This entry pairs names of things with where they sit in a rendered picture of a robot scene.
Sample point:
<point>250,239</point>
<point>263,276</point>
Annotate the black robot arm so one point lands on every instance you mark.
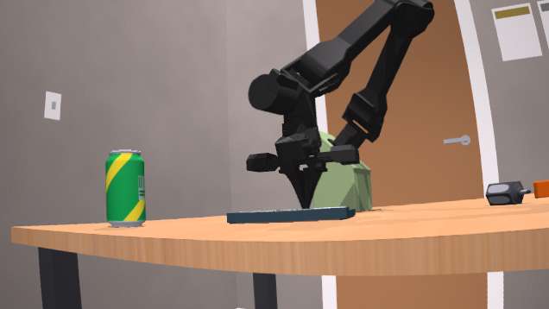
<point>320,71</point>

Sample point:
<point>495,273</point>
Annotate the orange digital multimeter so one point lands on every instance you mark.
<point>541,189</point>

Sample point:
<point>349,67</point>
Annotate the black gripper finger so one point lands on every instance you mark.
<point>309,173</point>
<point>297,179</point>

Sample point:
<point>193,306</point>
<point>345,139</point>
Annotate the dark teal keyboard case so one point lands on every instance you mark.
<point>293,215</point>

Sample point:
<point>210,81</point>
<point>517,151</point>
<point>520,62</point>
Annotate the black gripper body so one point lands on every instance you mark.
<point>338,153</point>

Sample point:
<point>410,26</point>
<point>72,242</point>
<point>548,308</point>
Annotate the green and yellow soda can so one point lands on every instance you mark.
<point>125,189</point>

